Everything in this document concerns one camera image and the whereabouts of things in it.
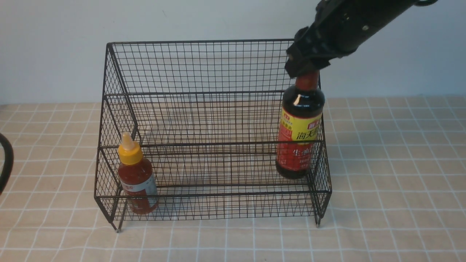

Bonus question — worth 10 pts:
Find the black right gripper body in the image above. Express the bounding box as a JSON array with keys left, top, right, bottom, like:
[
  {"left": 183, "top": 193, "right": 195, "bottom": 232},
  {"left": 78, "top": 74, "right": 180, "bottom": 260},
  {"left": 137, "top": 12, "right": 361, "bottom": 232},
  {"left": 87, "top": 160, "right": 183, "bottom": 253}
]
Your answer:
[{"left": 285, "top": 0, "right": 416, "bottom": 78}]

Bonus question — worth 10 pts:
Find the dark soy sauce bottle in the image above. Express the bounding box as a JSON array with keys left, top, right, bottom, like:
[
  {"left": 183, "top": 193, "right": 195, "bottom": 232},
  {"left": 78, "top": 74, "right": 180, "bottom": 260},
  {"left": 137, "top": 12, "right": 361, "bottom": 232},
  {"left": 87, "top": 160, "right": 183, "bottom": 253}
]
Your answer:
[{"left": 275, "top": 70, "right": 325, "bottom": 179}]

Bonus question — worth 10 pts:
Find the red ketchup bottle yellow cap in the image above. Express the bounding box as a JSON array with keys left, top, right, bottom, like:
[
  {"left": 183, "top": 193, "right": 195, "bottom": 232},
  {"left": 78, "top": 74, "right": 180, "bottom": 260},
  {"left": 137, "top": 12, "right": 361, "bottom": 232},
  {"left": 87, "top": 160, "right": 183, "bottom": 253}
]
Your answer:
[{"left": 118, "top": 132, "right": 158, "bottom": 215}]

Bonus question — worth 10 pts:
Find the beige grid tablecloth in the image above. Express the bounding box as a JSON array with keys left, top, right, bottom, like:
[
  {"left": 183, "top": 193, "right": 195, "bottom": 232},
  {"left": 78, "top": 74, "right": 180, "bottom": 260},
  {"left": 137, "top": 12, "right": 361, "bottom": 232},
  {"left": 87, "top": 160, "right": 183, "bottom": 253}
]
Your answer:
[{"left": 1, "top": 96, "right": 465, "bottom": 262}]

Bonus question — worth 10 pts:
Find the black wire mesh shelf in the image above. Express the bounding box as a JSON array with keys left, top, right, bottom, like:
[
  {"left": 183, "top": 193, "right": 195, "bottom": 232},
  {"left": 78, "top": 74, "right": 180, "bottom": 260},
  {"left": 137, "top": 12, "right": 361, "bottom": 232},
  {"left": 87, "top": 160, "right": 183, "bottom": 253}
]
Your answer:
[{"left": 94, "top": 39, "right": 332, "bottom": 232}]

